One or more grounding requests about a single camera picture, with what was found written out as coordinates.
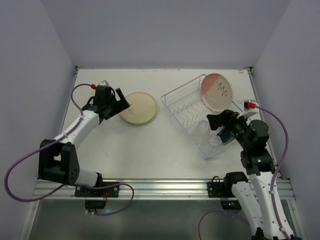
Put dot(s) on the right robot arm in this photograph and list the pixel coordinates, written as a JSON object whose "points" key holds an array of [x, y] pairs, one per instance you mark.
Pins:
{"points": [[255, 189]]}

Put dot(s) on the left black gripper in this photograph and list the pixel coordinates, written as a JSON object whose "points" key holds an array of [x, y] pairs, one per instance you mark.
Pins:
{"points": [[116, 105]]}

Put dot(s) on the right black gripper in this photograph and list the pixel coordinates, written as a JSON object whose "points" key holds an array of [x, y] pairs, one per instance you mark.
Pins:
{"points": [[224, 121]]}

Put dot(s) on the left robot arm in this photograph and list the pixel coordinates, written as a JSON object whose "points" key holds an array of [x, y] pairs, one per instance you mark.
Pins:
{"points": [[58, 159]]}

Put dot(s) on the cream plate orange patch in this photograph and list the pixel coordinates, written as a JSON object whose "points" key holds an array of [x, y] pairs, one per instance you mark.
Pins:
{"points": [[216, 92]]}

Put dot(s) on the clear glass near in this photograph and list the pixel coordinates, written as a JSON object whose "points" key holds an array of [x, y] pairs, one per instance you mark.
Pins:
{"points": [[214, 142]]}

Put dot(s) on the clear glass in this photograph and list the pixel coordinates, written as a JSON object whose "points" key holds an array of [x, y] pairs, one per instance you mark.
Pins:
{"points": [[204, 127], [214, 142]]}

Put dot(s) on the cream plate yellow patch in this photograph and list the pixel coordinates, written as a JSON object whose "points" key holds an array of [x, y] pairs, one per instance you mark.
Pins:
{"points": [[139, 122]]}

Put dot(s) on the aluminium mounting rail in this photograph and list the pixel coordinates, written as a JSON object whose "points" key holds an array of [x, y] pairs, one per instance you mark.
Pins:
{"points": [[154, 189]]}

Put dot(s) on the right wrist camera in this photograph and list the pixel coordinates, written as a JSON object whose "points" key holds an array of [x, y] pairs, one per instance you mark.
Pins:
{"points": [[250, 109]]}

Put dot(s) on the clear glass far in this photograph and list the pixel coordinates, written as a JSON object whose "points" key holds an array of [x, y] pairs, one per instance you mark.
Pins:
{"points": [[204, 127]]}

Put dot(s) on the cream plate green patch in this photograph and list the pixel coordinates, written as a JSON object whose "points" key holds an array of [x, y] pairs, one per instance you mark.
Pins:
{"points": [[136, 116]]}

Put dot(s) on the white wire dish rack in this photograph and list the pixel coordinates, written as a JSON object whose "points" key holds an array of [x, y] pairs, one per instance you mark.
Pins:
{"points": [[188, 92]]}

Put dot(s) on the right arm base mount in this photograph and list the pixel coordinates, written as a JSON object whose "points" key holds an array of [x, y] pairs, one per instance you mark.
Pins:
{"points": [[216, 189]]}

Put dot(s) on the blue mug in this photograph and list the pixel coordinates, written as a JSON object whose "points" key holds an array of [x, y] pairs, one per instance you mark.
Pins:
{"points": [[226, 136]]}

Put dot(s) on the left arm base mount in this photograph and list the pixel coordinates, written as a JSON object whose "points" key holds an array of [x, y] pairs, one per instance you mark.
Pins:
{"points": [[95, 200]]}

